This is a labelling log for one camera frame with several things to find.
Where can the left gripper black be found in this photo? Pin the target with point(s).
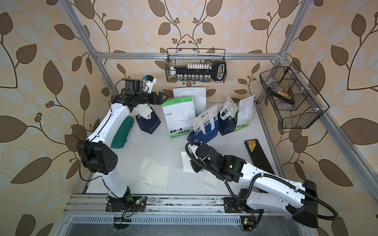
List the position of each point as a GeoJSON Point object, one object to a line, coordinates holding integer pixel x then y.
{"type": "Point", "coordinates": [158, 101]}

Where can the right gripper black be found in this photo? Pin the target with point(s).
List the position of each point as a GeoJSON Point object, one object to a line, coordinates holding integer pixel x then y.
{"type": "Point", "coordinates": [196, 166]}

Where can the small dark navy bag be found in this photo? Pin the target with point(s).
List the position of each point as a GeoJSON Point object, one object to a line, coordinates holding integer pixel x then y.
{"type": "Point", "coordinates": [148, 126]}

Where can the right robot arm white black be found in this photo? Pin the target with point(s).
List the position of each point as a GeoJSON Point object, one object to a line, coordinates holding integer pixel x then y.
{"type": "Point", "coordinates": [259, 189]}

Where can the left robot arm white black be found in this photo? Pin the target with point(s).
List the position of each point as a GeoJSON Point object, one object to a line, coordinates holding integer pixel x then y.
{"type": "Point", "coordinates": [132, 105]}

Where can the green white cool tea bag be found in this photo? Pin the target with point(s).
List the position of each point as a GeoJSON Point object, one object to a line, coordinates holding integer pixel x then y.
{"type": "Point", "coordinates": [179, 114]}

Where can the white flat bag back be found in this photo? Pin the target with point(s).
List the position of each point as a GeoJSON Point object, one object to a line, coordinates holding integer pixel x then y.
{"type": "Point", "coordinates": [198, 94]}

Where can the dark navy bag right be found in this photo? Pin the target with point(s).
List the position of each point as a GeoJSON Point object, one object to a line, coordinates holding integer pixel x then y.
{"type": "Point", "coordinates": [226, 117]}

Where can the black yellow-labelled device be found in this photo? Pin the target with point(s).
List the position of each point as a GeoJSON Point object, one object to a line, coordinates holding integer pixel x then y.
{"type": "Point", "coordinates": [258, 156]}

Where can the white green bag right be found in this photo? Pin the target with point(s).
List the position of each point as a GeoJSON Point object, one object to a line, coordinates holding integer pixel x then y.
{"type": "Point", "coordinates": [245, 112]}

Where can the green plastic tool case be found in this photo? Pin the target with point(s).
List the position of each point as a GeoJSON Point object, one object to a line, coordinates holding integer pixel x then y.
{"type": "Point", "coordinates": [122, 133]}

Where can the black socket set holder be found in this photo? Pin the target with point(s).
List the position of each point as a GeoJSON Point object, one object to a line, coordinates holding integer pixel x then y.
{"type": "Point", "coordinates": [208, 71]}

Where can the object in right basket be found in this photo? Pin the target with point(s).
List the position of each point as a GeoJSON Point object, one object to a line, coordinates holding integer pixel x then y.
{"type": "Point", "coordinates": [280, 97]}

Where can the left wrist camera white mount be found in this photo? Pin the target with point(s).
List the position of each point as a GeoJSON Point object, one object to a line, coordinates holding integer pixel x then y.
{"type": "Point", "coordinates": [149, 82]}

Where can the blue takeaway bag white handles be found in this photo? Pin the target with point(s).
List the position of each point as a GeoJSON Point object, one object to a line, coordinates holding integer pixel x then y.
{"type": "Point", "coordinates": [205, 126]}

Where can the back wire basket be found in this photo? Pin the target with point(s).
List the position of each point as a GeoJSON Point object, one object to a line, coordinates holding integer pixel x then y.
{"type": "Point", "coordinates": [184, 56]}

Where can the wire basket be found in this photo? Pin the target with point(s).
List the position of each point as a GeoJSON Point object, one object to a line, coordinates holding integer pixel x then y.
{"type": "Point", "coordinates": [309, 103]}
{"type": "Point", "coordinates": [184, 56]}

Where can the right wire basket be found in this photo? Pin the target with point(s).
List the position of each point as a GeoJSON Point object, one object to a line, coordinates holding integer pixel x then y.
{"type": "Point", "coordinates": [309, 103]}

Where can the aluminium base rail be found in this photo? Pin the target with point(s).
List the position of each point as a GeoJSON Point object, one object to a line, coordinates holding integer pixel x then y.
{"type": "Point", "coordinates": [154, 204]}

